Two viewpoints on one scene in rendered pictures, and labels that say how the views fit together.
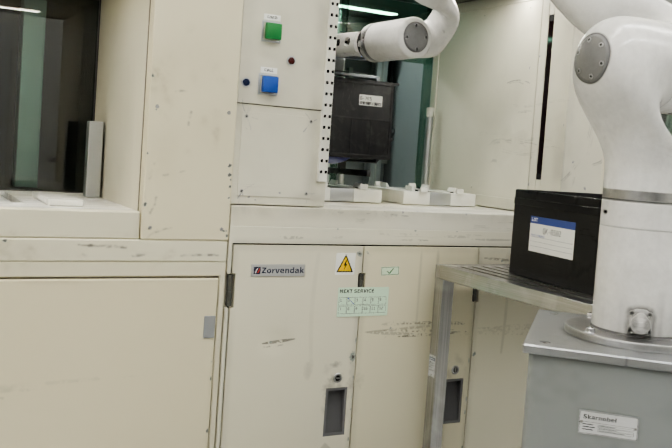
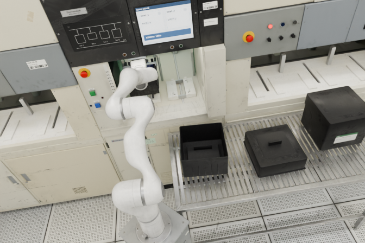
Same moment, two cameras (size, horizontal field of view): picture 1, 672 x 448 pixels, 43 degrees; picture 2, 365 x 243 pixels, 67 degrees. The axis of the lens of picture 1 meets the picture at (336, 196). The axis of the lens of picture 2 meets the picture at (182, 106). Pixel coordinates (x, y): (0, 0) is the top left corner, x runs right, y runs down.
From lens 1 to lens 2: 169 cm
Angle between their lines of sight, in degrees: 46
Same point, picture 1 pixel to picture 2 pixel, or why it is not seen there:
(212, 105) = (83, 113)
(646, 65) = (120, 208)
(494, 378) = not seen: hidden behind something
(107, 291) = (75, 151)
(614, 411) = not seen: outside the picture
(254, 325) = (117, 150)
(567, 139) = (208, 98)
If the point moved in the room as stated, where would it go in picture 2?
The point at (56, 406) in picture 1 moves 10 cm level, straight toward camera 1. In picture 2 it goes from (75, 168) to (70, 179)
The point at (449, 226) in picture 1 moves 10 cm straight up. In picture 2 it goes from (171, 122) to (169, 112)
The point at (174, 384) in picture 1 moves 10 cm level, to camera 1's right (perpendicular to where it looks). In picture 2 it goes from (101, 162) to (112, 165)
